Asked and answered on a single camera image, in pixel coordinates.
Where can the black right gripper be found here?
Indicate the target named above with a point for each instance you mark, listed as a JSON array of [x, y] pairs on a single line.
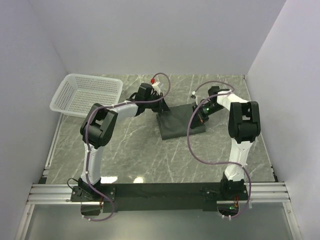
[[199, 118]]

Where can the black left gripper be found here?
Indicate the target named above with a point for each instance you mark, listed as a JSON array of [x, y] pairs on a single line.
[[162, 107]]

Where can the dark grey t shirt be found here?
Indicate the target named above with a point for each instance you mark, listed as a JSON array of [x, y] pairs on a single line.
[[173, 124]]

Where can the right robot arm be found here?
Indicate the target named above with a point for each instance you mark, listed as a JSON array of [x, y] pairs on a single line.
[[244, 126]]

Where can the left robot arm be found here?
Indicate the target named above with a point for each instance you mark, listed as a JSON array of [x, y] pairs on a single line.
[[99, 125]]

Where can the white plastic basket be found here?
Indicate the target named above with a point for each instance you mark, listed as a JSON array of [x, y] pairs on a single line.
[[78, 92]]

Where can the black base beam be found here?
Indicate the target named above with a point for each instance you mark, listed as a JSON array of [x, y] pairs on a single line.
[[160, 196]]

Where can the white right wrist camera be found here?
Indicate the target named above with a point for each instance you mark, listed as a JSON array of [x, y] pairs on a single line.
[[196, 98]]

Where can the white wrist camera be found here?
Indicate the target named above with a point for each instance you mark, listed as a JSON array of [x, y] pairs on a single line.
[[196, 98], [157, 86]]

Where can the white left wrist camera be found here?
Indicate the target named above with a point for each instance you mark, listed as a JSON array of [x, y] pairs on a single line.
[[157, 86]]

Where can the aluminium rail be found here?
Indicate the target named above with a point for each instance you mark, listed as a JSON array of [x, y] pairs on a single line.
[[60, 194]]

